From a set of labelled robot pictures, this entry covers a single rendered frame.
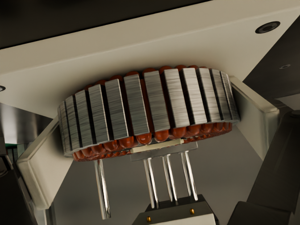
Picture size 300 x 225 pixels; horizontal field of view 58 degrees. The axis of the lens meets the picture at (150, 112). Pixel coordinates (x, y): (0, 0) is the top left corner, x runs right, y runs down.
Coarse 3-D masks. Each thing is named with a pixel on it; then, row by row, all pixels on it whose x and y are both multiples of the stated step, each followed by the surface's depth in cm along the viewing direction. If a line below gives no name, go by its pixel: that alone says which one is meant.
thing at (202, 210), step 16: (144, 160) 32; (192, 176) 31; (176, 192) 31; (192, 192) 30; (160, 208) 30; (176, 208) 23; (208, 208) 20; (144, 224) 19; (160, 224) 19; (176, 224) 19; (192, 224) 19; (208, 224) 19
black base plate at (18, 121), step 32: (0, 0) 9; (32, 0) 9; (64, 0) 9; (96, 0) 10; (128, 0) 10; (160, 0) 10; (192, 0) 11; (0, 32) 10; (32, 32) 11; (64, 32) 11; (288, 32) 16; (288, 64) 23; (0, 128) 26; (32, 128) 29
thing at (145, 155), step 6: (180, 144) 29; (186, 144) 29; (192, 144) 29; (156, 150) 29; (162, 150) 29; (168, 150) 29; (174, 150) 29; (180, 150) 29; (186, 150) 29; (132, 156) 30; (138, 156) 30; (144, 156) 30; (150, 156) 29; (156, 156) 29; (162, 156) 31
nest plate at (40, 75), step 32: (224, 0) 11; (256, 0) 11; (288, 0) 11; (96, 32) 11; (128, 32) 11; (160, 32) 11; (192, 32) 11; (224, 32) 11; (256, 32) 12; (0, 64) 11; (32, 64) 11; (64, 64) 11; (96, 64) 12; (128, 64) 13; (160, 64) 14; (192, 64) 15; (224, 64) 16; (256, 64) 17; (0, 96) 14; (32, 96) 15; (64, 96) 16
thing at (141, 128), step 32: (96, 96) 13; (128, 96) 13; (160, 96) 12; (192, 96) 13; (224, 96) 14; (64, 128) 15; (96, 128) 13; (128, 128) 13; (160, 128) 12; (192, 128) 13; (224, 128) 15
